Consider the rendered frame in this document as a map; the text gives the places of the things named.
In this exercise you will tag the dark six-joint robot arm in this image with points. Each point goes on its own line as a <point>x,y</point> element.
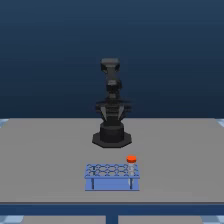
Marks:
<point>111,134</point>

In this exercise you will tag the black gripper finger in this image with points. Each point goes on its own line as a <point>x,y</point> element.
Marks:
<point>105,114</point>
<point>121,113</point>

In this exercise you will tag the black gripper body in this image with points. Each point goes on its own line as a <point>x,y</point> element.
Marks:
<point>113,102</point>

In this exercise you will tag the clear centrifuge tube orange cap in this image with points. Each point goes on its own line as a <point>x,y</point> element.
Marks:
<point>131,165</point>

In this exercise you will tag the blue test tube rack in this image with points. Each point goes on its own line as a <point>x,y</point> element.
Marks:
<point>107,171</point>

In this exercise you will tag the dark blue table frame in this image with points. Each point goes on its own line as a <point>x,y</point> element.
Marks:
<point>112,210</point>

